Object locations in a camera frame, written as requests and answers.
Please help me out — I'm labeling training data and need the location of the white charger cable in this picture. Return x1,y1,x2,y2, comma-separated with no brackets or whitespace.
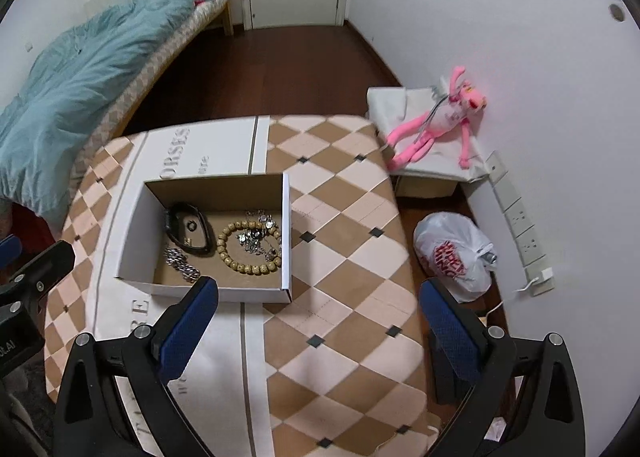
480,277,543,318

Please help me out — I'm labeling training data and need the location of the white power strip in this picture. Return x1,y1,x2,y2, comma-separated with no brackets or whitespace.
482,150,556,295

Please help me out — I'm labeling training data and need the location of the thin silver chain bracelet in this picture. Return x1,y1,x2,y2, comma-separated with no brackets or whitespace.
235,229,278,258

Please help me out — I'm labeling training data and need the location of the bed mattress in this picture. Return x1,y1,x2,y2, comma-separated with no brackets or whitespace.
65,0,236,178

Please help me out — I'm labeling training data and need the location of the chunky silver chain bracelet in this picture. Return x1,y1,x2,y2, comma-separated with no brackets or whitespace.
165,246,201,284

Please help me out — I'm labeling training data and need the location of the white plastic bag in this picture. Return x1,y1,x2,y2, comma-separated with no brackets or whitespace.
413,211,498,304

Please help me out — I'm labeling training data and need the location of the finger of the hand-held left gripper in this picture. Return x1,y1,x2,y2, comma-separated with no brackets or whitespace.
0,239,76,310
0,235,22,270

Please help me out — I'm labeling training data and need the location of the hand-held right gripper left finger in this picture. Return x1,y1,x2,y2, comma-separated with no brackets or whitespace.
55,276,219,457

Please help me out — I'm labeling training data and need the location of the wooden bead bracelet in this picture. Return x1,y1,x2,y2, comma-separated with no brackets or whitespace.
216,220,283,276

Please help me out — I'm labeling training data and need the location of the white cardboard box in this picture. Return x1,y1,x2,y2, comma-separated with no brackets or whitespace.
116,173,292,305

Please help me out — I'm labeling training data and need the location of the checked beige printed blanket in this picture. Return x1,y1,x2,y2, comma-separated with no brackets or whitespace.
44,113,441,457

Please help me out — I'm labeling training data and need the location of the pink plush toy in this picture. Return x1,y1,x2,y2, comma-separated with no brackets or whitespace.
385,66,487,170

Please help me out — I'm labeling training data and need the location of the blue duvet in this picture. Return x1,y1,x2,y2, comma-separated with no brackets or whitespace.
0,0,233,228

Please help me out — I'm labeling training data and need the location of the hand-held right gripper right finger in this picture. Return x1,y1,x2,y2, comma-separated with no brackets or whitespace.
419,278,587,457

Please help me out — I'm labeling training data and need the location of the black band bracelet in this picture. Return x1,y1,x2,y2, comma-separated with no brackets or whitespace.
165,202,216,256

